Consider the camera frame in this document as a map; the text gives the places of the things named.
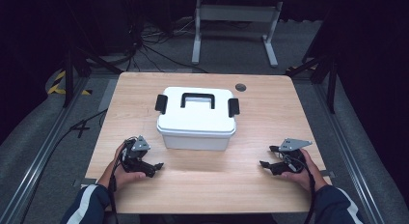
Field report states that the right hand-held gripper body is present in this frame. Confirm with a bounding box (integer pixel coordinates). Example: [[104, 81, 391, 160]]
[[269, 137, 314, 176]]

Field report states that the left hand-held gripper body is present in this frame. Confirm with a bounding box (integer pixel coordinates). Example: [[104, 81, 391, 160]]
[[120, 135, 155, 178]]

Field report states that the white plastic storage box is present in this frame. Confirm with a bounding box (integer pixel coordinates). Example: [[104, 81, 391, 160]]
[[156, 124, 237, 152]]

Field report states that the white box lid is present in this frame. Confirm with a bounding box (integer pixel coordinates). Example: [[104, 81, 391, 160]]
[[156, 86, 237, 136]]

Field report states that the black box latch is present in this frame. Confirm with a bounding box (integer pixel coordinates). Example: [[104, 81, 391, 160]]
[[154, 94, 169, 115], [227, 98, 241, 119]]

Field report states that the black lid handle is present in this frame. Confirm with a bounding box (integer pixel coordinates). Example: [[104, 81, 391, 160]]
[[179, 92, 216, 110]]

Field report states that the person's left hand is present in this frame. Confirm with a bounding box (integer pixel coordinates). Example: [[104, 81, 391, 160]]
[[97, 143, 148, 191]]

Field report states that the person's right hand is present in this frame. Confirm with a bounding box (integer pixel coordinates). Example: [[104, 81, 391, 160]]
[[280, 149, 329, 192]]

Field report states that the black metal stand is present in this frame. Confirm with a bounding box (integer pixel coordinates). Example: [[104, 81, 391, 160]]
[[62, 44, 123, 109], [285, 51, 339, 115]]

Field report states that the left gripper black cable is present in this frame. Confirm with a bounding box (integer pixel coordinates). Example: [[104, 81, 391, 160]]
[[108, 150, 124, 224]]

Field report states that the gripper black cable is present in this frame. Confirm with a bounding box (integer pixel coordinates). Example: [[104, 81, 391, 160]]
[[283, 154, 317, 224], [108, 150, 124, 224]]

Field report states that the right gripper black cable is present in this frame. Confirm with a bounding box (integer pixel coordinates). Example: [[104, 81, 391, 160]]
[[283, 154, 317, 224]]

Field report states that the black floor cable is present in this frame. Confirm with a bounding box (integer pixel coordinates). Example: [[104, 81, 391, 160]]
[[18, 108, 109, 224]]

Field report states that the tangle of black cables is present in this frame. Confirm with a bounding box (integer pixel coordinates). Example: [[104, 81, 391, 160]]
[[124, 14, 210, 74]]

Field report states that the white metal table frame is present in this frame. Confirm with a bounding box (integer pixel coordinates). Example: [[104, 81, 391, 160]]
[[191, 0, 284, 69]]

